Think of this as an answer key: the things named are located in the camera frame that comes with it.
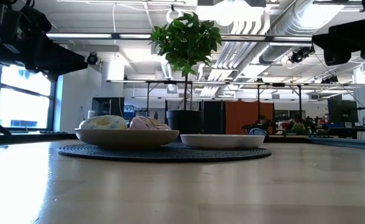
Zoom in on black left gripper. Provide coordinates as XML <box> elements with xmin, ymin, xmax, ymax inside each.
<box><xmin>0</xmin><ymin>1</ymin><xmax>89</xmax><ymax>82</ymax></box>

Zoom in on large white sprinkled donut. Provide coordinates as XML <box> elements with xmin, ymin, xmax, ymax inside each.
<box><xmin>78</xmin><ymin>114</ymin><xmax>129</xmax><ymax>131</ymax></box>

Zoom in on large pale glazed donut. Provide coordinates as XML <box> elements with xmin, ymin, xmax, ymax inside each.
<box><xmin>129</xmin><ymin>116</ymin><xmax>172</xmax><ymax>131</ymax></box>

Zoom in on large window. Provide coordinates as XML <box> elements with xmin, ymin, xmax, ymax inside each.
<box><xmin>0</xmin><ymin>58</ymin><xmax>57</xmax><ymax>131</ymax></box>

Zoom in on black computer monitor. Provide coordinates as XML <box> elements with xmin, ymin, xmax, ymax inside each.
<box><xmin>327</xmin><ymin>98</ymin><xmax>359</xmax><ymax>124</ymax></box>
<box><xmin>91</xmin><ymin>96</ymin><xmax>126</xmax><ymax>118</ymax></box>

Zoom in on small green bush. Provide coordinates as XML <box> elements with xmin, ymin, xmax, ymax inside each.
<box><xmin>293</xmin><ymin>122</ymin><xmax>308</xmax><ymax>136</ymax></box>

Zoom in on large beige plate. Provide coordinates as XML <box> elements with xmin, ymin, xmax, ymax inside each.
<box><xmin>74</xmin><ymin>128</ymin><xmax>180</xmax><ymax>149</ymax></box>

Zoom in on person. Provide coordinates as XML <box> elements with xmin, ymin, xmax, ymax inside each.
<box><xmin>256</xmin><ymin>115</ymin><xmax>272</xmax><ymax>129</ymax></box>

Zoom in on orange partition panel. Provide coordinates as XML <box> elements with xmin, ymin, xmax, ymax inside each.
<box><xmin>225</xmin><ymin>101</ymin><xmax>275</xmax><ymax>135</ymax></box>

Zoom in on blue rounded object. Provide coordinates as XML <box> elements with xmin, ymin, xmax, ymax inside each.
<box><xmin>249</xmin><ymin>127</ymin><xmax>269</xmax><ymax>137</ymax></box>

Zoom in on green leafy plant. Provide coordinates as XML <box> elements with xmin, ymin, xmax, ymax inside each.
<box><xmin>149</xmin><ymin>12</ymin><xmax>223</xmax><ymax>111</ymax></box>

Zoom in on black plant pot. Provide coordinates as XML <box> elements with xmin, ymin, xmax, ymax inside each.
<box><xmin>165</xmin><ymin>110</ymin><xmax>203</xmax><ymax>139</ymax></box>

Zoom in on dark woven round placemat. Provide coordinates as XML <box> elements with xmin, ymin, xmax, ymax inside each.
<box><xmin>57</xmin><ymin>142</ymin><xmax>272</xmax><ymax>163</ymax></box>

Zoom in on black partition panel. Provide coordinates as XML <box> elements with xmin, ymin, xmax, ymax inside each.
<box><xmin>202</xmin><ymin>100</ymin><xmax>226</xmax><ymax>135</ymax></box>

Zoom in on small white plate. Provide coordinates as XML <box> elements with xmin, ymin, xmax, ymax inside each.
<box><xmin>180</xmin><ymin>133</ymin><xmax>266</xmax><ymax>149</ymax></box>

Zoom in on black ceiling camera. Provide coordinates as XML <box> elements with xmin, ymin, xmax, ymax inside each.
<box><xmin>289</xmin><ymin>45</ymin><xmax>315</xmax><ymax>65</ymax></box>
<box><xmin>86</xmin><ymin>52</ymin><xmax>101</xmax><ymax>65</ymax></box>

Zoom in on black overhead frame bar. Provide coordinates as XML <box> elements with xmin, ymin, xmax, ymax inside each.
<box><xmin>47</xmin><ymin>32</ymin><xmax>313</xmax><ymax>43</ymax></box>

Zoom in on white cable loop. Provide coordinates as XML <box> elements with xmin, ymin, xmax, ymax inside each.
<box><xmin>165</xmin><ymin>7</ymin><xmax>183</xmax><ymax>24</ymax></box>

